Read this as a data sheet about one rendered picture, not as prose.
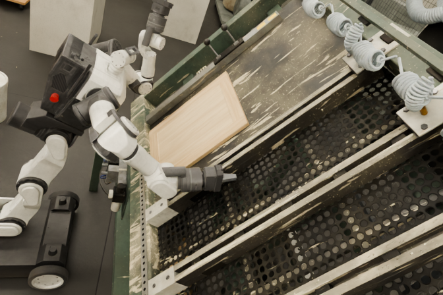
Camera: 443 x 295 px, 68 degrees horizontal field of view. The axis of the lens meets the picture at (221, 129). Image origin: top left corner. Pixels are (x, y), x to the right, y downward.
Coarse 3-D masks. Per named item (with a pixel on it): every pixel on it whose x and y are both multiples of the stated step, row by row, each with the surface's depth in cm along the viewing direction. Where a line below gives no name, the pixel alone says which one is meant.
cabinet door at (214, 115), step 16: (224, 80) 168; (208, 96) 170; (224, 96) 161; (176, 112) 181; (192, 112) 171; (208, 112) 162; (224, 112) 154; (240, 112) 147; (160, 128) 182; (176, 128) 172; (192, 128) 163; (208, 128) 155; (224, 128) 147; (240, 128) 141; (160, 144) 174; (176, 144) 165; (192, 144) 156; (208, 144) 148; (160, 160) 166; (176, 160) 157; (192, 160) 149
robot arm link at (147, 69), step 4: (144, 60) 170; (144, 64) 171; (148, 64) 171; (152, 64) 172; (144, 68) 173; (148, 68) 173; (152, 68) 174; (136, 72) 179; (140, 72) 180; (144, 72) 174; (148, 72) 174; (152, 72) 175; (140, 76) 177; (144, 76) 175; (148, 76) 175; (152, 76) 177; (140, 80) 175; (144, 80) 175; (148, 80) 176; (152, 80) 180; (152, 84) 178
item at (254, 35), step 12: (276, 12) 169; (276, 24) 170; (252, 36) 171; (240, 48) 174; (228, 60) 177; (204, 72) 181; (192, 84) 183; (180, 96) 186; (156, 108) 193; (168, 108) 190; (156, 120) 193
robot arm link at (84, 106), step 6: (102, 90) 122; (90, 96) 122; (96, 96) 120; (102, 96) 119; (84, 102) 120; (90, 102) 117; (78, 108) 119; (84, 108) 119; (84, 114) 119; (90, 120) 121
